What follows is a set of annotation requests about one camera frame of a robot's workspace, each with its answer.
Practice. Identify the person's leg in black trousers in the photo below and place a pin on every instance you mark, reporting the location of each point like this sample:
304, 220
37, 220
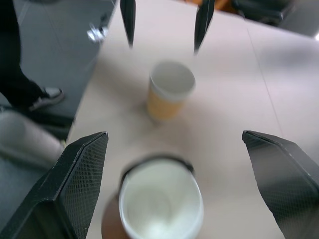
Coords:
12, 62

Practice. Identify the black office chair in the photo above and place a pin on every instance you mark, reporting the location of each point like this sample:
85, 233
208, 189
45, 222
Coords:
261, 10

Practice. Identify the grey and white sneaker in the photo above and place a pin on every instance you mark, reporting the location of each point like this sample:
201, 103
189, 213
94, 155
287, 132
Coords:
47, 97

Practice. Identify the grey padded chair seat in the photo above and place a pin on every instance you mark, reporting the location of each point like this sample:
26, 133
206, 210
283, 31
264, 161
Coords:
22, 137

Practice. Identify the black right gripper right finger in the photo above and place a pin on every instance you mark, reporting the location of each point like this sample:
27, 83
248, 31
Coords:
286, 184

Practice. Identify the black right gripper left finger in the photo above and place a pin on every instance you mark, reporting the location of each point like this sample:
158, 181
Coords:
62, 194

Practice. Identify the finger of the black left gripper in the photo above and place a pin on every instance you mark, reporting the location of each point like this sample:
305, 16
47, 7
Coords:
204, 22
128, 17

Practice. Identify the orange brown wooden object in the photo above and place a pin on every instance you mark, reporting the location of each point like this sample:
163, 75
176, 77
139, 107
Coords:
222, 3

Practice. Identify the shiny silver metal part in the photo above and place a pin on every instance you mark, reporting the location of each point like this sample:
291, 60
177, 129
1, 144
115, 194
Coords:
96, 32

